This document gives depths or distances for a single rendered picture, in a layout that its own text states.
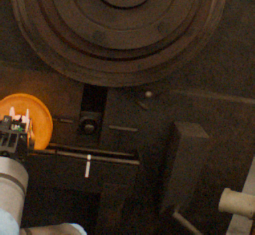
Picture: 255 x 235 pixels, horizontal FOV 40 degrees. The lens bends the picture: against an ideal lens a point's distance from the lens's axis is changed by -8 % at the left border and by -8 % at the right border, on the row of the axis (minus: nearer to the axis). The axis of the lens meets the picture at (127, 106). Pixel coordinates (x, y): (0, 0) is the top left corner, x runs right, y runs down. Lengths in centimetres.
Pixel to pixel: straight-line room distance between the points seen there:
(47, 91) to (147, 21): 33
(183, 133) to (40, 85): 36
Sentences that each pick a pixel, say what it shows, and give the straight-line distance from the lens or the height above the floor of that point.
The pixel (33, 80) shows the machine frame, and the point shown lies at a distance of 90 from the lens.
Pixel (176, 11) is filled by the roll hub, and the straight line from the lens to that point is 70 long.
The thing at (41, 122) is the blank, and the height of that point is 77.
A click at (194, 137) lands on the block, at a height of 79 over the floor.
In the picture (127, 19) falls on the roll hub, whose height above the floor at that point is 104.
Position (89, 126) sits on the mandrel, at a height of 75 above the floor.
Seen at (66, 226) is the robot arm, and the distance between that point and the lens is 75.
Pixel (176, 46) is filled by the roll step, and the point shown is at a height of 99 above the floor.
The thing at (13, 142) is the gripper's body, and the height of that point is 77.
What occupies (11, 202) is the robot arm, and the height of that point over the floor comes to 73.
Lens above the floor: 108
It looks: 17 degrees down
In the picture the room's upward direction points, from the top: 11 degrees clockwise
